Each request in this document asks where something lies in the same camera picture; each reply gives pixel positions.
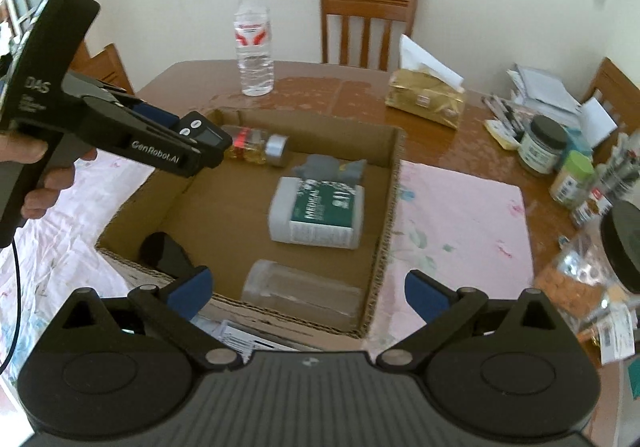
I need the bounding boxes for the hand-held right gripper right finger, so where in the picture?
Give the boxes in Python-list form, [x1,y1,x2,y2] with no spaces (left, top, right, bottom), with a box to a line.
[375,269,581,371]

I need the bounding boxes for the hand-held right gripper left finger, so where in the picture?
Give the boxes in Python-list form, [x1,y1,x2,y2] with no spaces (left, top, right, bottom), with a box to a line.
[42,265,242,373]

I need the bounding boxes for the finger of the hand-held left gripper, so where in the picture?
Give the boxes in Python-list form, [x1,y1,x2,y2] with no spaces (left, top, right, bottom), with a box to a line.
[117,94,182,131]
[82,97,227,164]

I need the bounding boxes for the black oval object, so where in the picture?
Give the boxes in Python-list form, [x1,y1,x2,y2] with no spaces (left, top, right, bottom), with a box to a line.
[139,231,195,279]

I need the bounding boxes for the cardboard box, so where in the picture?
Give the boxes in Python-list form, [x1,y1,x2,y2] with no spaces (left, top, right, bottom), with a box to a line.
[94,108,407,341]

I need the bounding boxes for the pill jar with silver cap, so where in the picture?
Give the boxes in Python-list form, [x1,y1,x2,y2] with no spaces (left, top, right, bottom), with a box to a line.
[220,124,292,167]

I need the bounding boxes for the clear plastic jar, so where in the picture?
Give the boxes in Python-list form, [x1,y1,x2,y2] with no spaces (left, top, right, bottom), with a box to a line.
[241,259,364,319]

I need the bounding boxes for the white bottle with green label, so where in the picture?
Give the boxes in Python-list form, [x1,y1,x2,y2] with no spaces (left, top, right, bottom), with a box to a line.
[268,176,365,251]

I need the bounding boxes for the person's left hand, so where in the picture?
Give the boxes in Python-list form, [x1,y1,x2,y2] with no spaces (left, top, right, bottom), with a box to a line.
[0,132,99,224]

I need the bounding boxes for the wooden chair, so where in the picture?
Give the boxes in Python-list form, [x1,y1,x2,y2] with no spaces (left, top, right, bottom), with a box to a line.
[582,57,640,130]
[319,0,420,73]
[82,43,136,96]

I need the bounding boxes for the pink floral cloth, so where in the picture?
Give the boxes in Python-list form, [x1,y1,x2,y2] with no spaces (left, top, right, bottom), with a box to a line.
[0,147,536,380]

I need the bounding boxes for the clear water bottle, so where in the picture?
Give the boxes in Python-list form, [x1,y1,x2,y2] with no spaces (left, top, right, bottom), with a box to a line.
[234,0,276,96]

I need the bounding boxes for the yellow sticky notes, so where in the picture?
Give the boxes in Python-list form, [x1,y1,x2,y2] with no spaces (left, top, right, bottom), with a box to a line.
[483,120,522,151]

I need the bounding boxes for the bottle with green lid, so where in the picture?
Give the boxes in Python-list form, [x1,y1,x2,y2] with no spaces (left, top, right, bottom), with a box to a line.
[549,150,596,204]

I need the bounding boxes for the small bottle with red label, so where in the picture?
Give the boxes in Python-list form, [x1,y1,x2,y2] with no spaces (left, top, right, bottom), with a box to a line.
[570,187,614,228]

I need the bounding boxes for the small jar with dark lid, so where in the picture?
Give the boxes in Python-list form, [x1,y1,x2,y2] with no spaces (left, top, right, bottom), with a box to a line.
[517,116,570,177]

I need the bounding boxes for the bunch of black pens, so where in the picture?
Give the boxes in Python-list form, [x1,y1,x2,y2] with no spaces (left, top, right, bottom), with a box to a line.
[481,94,527,129]

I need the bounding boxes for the large clear jar black lid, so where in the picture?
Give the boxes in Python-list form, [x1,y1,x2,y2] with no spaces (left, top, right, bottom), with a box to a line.
[532,200,640,330]

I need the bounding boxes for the gold tissue pack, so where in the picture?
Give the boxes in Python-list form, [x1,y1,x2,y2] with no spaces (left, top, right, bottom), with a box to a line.
[384,34,468,130]

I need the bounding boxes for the bundle of markers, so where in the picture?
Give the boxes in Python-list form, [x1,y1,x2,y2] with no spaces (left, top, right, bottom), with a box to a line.
[592,132,640,201]

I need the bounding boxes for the pile of white papers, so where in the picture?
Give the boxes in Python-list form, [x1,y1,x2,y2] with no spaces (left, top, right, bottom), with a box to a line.
[506,64,584,116]

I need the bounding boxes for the white folded paper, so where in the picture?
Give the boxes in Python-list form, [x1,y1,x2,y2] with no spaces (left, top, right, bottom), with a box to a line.
[581,98,620,148]

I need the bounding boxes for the black cable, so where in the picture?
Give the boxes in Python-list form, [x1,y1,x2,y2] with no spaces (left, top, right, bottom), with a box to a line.
[0,234,22,375]

